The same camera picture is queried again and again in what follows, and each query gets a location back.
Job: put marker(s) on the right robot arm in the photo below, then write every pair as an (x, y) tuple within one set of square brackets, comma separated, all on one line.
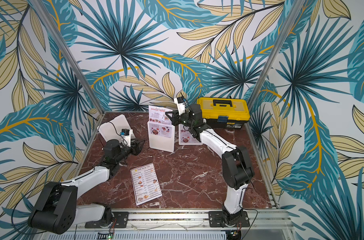
[(237, 168)]

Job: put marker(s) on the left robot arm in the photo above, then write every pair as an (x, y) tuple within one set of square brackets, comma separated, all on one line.
[(56, 209)]

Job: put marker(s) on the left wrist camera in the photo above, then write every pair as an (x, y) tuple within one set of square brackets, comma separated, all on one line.
[(126, 136)]

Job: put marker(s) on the aluminium front rail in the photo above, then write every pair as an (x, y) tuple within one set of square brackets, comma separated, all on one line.
[(186, 224)]

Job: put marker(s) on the yellow header menu sheet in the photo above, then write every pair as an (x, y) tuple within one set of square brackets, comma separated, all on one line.
[(145, 183)]

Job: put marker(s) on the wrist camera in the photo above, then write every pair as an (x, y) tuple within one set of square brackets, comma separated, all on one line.
[(180, 103), (126, 136)]

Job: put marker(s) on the pink menu sheet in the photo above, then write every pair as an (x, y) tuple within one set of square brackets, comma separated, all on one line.
[(160, 123)]

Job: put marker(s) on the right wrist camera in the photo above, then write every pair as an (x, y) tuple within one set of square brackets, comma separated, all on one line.
[(180, 103)]

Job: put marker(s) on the white menu rack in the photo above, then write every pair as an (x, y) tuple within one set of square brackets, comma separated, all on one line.
[(188, 135), (110, 129), (161, 137)]

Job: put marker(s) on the yellow black toolbox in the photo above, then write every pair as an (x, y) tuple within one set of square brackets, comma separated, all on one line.
[(224, 113)]

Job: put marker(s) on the restaurant special menu sheet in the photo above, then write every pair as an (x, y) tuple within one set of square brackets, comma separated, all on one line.
[(186, 136)]

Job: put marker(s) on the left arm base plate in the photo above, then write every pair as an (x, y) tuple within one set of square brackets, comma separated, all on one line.
[(117, 220)]

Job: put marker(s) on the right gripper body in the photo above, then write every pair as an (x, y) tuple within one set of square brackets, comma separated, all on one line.
[(176, 117)]

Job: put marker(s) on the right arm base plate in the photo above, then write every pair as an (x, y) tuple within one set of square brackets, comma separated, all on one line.
[(222, 219)]

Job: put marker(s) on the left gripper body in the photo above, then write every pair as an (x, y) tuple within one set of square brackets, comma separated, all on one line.
[(134, 149)]

